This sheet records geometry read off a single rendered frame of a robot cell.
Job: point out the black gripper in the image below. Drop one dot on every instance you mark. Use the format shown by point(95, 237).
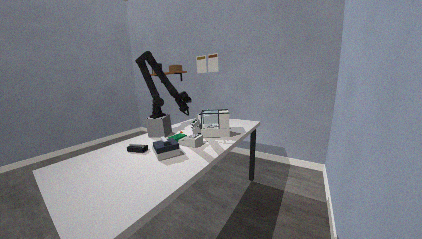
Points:
point(183, 109)

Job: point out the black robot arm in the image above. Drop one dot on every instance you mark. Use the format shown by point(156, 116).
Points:
point(157, 101)

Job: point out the green tube rack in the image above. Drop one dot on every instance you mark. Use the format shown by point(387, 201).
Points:
point(177, 137)

